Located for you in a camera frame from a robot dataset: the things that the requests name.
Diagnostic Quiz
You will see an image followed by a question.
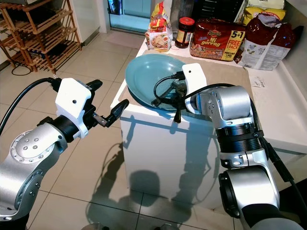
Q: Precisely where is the teal round plate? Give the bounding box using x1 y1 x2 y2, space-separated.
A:
125 54 197 112

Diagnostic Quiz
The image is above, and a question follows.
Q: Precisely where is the white table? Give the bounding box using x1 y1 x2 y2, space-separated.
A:
109 34 307 212

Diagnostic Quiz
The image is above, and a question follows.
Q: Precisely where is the pink floor mat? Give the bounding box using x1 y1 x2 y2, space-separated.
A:
105 31 145 49

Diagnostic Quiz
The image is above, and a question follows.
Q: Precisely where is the dark jar with red lid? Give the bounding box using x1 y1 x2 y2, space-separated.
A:
175 17 196 49

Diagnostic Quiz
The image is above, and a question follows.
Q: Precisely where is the yellow red snack bag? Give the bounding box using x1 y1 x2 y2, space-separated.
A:
145 1 174 53

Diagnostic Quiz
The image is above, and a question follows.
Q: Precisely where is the red instant noodle multipack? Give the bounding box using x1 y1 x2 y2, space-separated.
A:
189 19 247 62

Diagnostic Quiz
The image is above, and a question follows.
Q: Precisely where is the wooden slatted shelf rack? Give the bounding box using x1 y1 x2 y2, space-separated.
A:
0 0 82 75

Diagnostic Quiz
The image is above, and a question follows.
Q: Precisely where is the glass door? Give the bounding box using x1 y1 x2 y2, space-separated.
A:
107 0 143 33

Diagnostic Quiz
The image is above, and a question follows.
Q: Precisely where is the black slatted box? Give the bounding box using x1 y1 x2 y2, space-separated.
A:
192 0 246 21

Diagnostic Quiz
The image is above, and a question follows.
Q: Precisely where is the red and white bag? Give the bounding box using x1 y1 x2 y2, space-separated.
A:
237 13 299 71

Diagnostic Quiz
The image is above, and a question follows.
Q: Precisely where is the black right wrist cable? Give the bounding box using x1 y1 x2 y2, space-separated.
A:
154 71 252 104

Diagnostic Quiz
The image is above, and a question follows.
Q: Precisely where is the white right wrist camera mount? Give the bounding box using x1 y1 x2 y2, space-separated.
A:
181 64 208 114

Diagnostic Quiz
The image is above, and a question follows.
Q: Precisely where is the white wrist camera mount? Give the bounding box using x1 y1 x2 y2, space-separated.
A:
55 78 99 135
181 64 208 114

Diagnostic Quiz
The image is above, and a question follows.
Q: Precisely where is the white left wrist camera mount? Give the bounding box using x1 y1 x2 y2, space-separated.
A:
55 78 99 135

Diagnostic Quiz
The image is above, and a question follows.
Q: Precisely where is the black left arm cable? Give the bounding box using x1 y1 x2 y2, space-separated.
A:
0 77 64 137

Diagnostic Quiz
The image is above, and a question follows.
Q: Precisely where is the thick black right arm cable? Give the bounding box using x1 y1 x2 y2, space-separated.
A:
250 96 307 214

